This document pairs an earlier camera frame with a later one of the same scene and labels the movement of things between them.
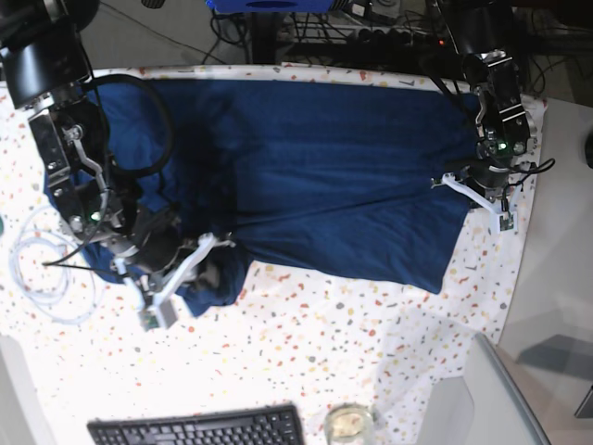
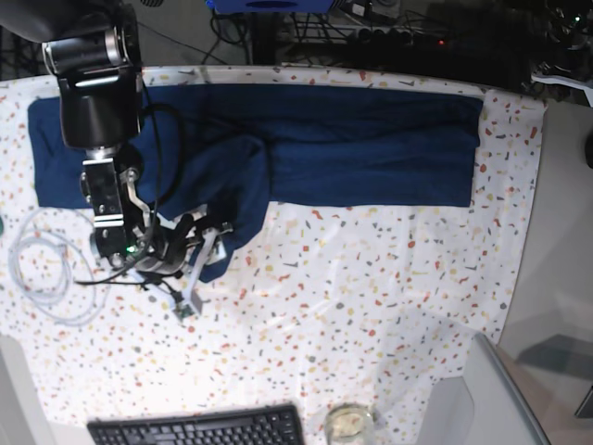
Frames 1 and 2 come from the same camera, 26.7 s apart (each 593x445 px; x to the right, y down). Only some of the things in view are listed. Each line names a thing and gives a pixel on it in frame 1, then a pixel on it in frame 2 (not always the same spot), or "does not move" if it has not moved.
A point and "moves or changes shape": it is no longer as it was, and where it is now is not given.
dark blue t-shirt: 346,176 moves or changes shape
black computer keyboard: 270,425 does not move
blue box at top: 271,5 does not move
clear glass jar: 349,424 does not move
